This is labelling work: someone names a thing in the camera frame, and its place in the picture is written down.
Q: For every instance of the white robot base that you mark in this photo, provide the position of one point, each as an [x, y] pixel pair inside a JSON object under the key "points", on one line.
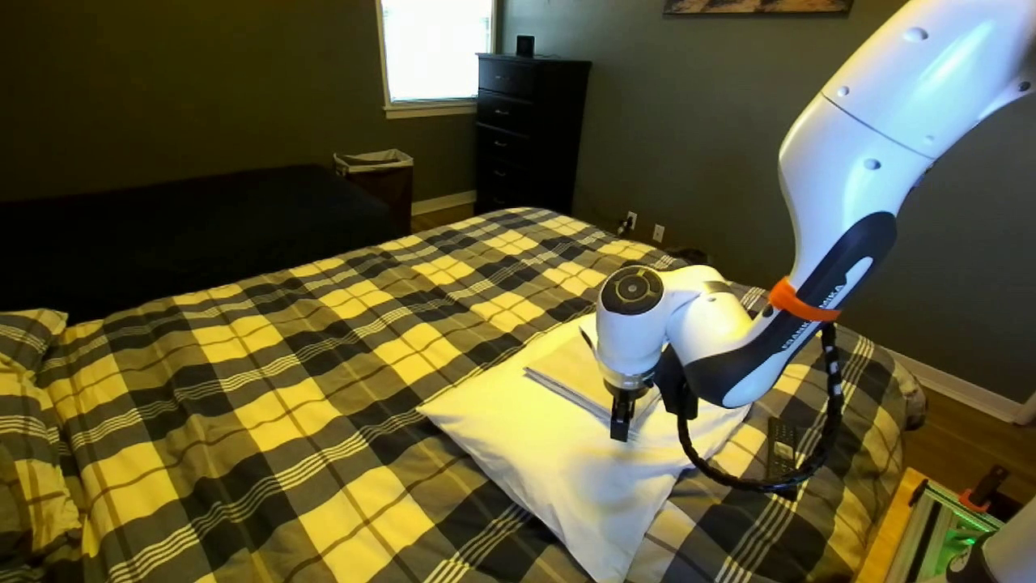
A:
{"points": [[1014, 551]]}

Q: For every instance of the framed wall picture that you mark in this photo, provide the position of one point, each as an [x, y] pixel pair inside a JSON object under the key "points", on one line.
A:
{"points": [[755, 5]]}

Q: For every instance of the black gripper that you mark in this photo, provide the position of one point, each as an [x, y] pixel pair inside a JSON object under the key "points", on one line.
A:
{"points": [[630, 395]]}

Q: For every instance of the small plaid pillow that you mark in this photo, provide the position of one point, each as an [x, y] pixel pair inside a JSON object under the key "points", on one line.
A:
{"points": [[27, 333]]}

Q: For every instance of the yellow grey plaid comforter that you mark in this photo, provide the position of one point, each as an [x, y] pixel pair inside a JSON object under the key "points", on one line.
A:
{"points": [[326, 358]]}

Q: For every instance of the large plaid pillow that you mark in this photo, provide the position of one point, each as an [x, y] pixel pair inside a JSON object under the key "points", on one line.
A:
{"points": [[32, 464]]}

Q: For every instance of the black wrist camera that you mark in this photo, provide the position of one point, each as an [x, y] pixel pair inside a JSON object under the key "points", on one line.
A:
{"points": [[677, 388]]}

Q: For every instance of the black tall dresser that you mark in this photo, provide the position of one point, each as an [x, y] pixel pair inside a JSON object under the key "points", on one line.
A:
{"points": [[532, 134]]}

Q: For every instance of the white pillow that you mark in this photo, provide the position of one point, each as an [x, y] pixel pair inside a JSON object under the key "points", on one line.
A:
{"points": [[562, 474]]}

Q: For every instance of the small dark box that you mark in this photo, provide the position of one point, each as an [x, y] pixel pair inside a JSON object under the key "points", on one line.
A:
{"points": [[526, 47]]}

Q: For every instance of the green plastic object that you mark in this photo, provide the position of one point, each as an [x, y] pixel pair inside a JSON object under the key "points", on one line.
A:
{"points": [[951, 534]]}

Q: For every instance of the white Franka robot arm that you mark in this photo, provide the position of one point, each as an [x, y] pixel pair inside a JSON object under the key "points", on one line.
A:
{"points": [[861, 141]]}

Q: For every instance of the dark wooden nightstand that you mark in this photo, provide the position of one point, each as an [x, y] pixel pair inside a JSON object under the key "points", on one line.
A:
{"points": [[378, 183]]}

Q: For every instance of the dark low couch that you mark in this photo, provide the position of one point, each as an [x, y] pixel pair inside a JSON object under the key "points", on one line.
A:
{"points": [[174, 236]]}

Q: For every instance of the white wall outlet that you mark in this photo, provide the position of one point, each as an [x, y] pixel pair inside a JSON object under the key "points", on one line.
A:
{"points": [[658, 234], [630, 220]]}

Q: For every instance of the bright window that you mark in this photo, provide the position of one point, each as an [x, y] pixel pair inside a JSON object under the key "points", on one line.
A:
{"points": [[438, 51]]}

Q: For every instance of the yellow wooden board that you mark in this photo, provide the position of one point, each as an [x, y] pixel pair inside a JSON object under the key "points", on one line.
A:
{"points": [[887, 534]]}

